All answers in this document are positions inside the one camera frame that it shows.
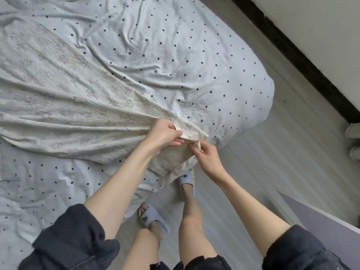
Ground person's left hand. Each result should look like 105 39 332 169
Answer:
141 118 186 158

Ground person's right hand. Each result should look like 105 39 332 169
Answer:
188 139 230 186

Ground beige textured pajama pants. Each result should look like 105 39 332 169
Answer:
0 13 210 188

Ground grey wooden wardrobe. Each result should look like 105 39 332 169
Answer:
277 189 360 270

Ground person's left forearm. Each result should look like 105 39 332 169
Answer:
84 144 161 240

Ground person's right forearm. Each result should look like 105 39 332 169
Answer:
214 174 292 258

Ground person's lower leg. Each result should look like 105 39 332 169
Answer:
177 185 219 267
121 219 167 270

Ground white dotted bed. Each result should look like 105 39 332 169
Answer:
0 0 276 270

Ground person's dark shorts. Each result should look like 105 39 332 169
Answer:
149 255 233 270

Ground person's black right sleeve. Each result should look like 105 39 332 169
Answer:
261 223 352 270

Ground person's black sleeve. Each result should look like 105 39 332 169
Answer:
18 203 122 270
261 223 352 270

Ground person's black left sleeve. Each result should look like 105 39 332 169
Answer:
18 203 122 270

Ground white slipper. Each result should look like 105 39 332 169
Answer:
138 202 171 237
177 168 198 200

